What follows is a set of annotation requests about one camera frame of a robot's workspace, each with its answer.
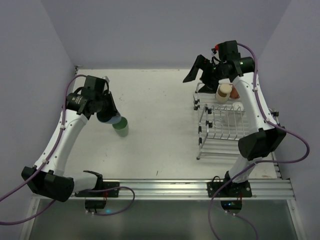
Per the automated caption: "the blue plastic cup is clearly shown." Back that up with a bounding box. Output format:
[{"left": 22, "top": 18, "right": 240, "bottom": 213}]
[{"left": 96, "top": 114, "right": 122, "bottom": 125}]

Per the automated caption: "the green plastic cup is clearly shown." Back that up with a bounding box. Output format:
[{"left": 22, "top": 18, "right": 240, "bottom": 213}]
[{"left": 112, "top": 116, "right": 129, "bottom": 138}]

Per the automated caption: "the white ceramic mug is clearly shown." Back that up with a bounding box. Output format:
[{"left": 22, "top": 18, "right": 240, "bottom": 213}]
[{"left": 232, "top": 102, "right": 245, "bottom": 112}]

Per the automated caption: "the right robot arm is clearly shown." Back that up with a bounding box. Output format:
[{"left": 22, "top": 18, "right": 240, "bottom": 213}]
[{"left": 183, "top": 40, "right": 287, "bottom": 198}]

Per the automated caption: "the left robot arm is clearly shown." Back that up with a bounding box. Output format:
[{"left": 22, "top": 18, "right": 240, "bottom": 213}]
[{"left": 21, "top": 75, "right": 120, "bottom": 202}]

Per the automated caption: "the metal dish rack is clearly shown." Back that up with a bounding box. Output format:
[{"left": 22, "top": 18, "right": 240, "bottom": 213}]
[{"left": 192, "top": 81, "right": 280, "bottom": 161}]

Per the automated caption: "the beige brown cup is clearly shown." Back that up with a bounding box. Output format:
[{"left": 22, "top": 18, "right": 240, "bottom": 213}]
[{"left": 215, "top": 83, "right": 232, "bottom": 103}]

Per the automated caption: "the pink mug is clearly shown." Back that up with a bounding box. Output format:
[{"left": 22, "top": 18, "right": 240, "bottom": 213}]
[{"left": 229, "top": 85, "right": 240, "bottom": 100}]

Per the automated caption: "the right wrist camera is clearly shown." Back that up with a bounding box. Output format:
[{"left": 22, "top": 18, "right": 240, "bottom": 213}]
[{"left": 211, "top": 44, "right": 220, "bottom": 58}]

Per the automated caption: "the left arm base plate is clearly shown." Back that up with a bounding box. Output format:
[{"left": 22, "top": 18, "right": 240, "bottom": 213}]
[{"left": 74, "top": 181, "right": 120, "bottom": 198}]

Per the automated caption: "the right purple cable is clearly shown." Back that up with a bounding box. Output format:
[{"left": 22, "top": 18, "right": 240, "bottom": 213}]
[{"left": 208, "top": 42, "right": 311, "bottom": 240}]

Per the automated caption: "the aluminium mounting rail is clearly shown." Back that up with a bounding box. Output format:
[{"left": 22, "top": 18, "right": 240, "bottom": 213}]
[{"left": 32, "top": 177, "right": 298, "bottom": 201}]

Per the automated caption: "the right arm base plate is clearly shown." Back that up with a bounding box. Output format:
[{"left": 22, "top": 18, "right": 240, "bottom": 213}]
[{"left": 206, "top": 176, "right": 253, "bottom": 198}]

